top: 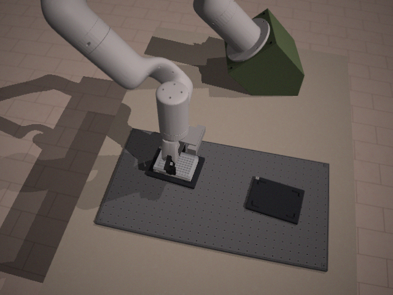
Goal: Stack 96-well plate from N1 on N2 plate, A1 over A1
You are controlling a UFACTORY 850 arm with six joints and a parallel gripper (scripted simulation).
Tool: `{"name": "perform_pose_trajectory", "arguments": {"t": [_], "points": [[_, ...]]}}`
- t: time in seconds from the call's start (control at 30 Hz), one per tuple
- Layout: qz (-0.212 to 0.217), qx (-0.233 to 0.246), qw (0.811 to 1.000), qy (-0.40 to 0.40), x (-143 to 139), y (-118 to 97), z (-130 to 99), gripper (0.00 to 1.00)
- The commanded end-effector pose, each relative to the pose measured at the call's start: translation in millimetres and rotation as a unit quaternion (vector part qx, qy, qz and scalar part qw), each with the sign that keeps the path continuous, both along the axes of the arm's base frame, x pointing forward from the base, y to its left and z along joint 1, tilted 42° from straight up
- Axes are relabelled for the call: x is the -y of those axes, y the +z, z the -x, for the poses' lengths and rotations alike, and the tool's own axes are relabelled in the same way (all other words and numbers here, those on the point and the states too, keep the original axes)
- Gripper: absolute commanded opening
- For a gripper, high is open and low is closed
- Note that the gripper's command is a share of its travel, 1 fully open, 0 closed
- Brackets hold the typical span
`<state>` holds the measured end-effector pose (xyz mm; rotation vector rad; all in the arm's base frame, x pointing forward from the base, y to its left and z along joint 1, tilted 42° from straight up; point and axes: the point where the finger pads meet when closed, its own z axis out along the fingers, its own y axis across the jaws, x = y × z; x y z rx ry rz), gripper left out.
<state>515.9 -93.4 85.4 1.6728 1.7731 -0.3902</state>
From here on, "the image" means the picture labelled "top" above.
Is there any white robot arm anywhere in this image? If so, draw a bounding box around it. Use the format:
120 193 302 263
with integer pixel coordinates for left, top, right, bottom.
41 0 270 155

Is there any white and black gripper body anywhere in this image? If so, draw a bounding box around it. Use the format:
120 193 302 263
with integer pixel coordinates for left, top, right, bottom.
161 137 185 163

